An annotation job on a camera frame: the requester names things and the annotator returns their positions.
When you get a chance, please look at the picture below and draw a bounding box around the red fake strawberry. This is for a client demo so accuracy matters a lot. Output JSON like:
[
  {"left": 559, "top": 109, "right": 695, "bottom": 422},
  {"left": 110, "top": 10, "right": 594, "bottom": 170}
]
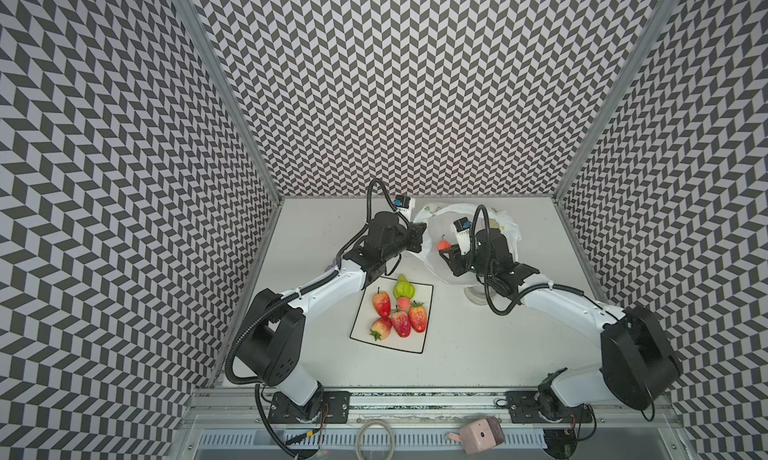
[
  {"left": 390, "top": 310, "right": 412, "bottom": 338},
  {"left": 408, "top": 302, "right": 428, "bottom": 333},
  {"left": 372, "top": 291, "right": 391, "bottom": 318},
  {"left": 369, "top": 317, "right": 392, "bottom": 341}
]

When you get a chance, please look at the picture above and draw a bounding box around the small red fake fruit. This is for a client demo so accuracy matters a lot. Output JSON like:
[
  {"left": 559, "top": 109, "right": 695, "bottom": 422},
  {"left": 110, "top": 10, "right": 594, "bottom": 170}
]
[{"left": 437, "top": 237, "right": 452, "bottom": 252}]

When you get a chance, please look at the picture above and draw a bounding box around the pink box device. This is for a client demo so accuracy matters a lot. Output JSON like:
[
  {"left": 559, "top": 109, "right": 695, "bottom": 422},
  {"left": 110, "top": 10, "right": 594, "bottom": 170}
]
[{"left": 446, "top": 416, "right": 505, "bottom": 455}]

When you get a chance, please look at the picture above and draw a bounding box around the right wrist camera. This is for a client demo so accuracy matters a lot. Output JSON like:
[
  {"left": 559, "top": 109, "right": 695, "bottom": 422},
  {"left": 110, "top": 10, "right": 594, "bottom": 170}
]
[{"left": 453, "top": 217, "right": 472, "bottom": 255}]

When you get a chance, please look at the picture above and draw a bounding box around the pink fake peach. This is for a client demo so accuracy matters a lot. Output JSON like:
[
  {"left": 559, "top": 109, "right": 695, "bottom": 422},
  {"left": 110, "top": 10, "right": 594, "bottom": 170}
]
[{"left": 397, "top": 297, "right": 411, "bottom": 312}]

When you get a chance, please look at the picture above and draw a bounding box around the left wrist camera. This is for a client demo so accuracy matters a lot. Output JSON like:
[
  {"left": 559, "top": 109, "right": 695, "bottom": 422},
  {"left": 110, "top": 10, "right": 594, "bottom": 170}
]
[{"left": 393, "top": 195, "right": 415, "bottom": 221}]

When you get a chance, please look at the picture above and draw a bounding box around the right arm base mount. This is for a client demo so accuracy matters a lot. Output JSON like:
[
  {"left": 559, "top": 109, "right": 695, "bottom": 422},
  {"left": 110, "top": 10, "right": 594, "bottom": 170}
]
[{"left": 496, "top": 368, "right": 596, "bottom": 424}]

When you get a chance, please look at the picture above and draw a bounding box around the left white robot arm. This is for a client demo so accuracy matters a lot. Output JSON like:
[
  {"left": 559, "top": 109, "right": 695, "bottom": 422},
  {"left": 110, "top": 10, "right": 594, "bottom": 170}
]
[{"left": 224, "top": 178, "right": 426, "bottom": 407}]

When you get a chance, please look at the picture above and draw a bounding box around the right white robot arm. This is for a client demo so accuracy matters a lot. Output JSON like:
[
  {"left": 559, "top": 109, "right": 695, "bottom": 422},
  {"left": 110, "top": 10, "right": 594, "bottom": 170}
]
[{"left": 437, "top": 205, "right": 683, "bottom": 423}]

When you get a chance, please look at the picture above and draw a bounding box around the grey cable loop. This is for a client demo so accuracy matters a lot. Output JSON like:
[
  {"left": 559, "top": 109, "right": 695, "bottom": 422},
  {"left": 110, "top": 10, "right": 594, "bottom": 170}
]
[{"left": 355, "top": 419, "right": 396, "bottom": 460}]

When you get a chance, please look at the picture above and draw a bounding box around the white plastic bag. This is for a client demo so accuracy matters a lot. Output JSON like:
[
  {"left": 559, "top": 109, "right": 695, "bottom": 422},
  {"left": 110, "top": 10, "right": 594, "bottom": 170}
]
[{"left": 412, "top": 203, "right": 521, "bottom": 287}]

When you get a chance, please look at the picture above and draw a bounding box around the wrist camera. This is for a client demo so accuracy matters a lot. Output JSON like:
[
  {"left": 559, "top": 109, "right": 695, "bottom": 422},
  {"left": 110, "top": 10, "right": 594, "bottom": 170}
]
[
  {"left": 453, "top": 217, "right": 472, "bottom": 255},
  {"left": 393, "top": 195, "right": 415, "bottom": 221}
]

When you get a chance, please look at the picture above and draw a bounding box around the aluminium front rail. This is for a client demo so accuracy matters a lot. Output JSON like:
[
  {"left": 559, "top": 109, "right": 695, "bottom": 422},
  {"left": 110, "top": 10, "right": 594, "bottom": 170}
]
[{"left": 179, "top": 387, "right": 685, "bottom": 431}]

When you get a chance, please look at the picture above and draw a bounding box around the green fake pear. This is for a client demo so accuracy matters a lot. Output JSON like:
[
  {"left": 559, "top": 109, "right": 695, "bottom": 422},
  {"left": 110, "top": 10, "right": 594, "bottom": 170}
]
[{"left": 393, "top": 275, "right": 415, "bottom": 300}]

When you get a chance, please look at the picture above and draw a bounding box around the clear tape roll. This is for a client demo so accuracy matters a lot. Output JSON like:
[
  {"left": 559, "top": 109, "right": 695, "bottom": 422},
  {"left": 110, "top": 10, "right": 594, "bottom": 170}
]
[{"left": 464, "top": 285, "right": 494, "bottom": 306}]

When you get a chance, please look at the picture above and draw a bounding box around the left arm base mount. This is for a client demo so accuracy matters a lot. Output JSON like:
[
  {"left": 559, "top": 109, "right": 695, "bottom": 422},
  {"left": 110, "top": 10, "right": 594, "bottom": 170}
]
[{"left": 268, "top": 390, "right": 351, "bottom": 424}]

